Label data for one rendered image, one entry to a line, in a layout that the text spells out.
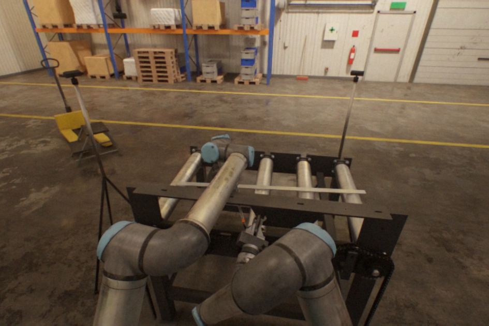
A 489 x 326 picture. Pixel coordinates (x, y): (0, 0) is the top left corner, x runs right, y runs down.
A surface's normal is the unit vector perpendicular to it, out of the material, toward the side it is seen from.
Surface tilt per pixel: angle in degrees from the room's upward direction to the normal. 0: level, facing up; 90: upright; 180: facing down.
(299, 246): 12
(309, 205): 0
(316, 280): 64
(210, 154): 77
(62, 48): 90
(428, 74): 90
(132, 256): 59
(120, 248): 48
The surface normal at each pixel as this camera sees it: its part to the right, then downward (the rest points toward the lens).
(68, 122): 0.70, 0.36
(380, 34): -0.15, 0.49
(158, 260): 0.13, 0.01
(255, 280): -0.50, -0.33
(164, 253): 0.18, -0.20
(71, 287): 0.00, -0.87
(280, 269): -0.06, -0.44
